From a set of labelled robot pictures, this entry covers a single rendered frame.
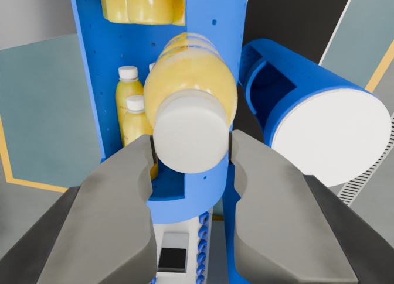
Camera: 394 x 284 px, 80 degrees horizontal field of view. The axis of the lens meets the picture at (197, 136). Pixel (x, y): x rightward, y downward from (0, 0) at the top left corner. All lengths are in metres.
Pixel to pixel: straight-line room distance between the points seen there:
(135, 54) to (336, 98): 0.46
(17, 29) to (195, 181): 0.48
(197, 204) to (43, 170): 1.99
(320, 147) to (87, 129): 1.63
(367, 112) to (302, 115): 0.14
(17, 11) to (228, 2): 0.44
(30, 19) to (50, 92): 1.29
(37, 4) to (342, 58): 1.58
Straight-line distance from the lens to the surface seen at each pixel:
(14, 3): 0.64
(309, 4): 1.49
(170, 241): 0.97
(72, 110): 1.92
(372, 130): 0.69
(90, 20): 0.52
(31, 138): 2.22
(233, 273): 1.23
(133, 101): 0.48
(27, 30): 0.67
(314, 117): 0.61
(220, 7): 0.35
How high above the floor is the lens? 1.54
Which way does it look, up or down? 61 degrees down
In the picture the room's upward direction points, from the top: 176 degrees counter-clockwise
